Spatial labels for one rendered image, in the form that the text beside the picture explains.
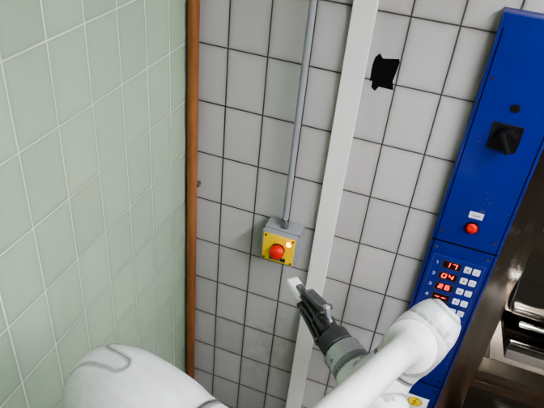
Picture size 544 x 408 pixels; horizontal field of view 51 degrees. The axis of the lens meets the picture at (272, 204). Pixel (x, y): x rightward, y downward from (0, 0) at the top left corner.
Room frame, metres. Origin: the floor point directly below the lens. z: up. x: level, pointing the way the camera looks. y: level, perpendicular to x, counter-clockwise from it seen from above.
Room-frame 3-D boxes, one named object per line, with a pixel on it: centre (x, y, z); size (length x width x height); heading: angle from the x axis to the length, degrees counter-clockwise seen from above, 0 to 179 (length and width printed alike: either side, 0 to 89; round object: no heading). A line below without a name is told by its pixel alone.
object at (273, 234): (1.22, -0.04, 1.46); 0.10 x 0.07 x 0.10; 74
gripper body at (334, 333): (0.90, -0.16, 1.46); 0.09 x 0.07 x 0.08; 29
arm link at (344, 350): (0.83, -0.20, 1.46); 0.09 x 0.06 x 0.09; 119
